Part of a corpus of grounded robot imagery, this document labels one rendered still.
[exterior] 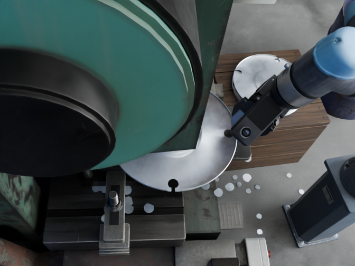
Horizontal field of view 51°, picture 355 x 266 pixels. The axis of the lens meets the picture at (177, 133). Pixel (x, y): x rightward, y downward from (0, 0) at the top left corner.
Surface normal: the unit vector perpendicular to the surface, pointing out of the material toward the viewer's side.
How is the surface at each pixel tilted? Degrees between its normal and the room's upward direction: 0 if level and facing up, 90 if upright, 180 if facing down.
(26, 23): 90
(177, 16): 56
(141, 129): 90
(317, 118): 0
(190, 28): 64
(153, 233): 0
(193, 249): 0
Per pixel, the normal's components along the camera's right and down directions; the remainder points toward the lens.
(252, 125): -0.01, 0.07
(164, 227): 0.07, -0.51
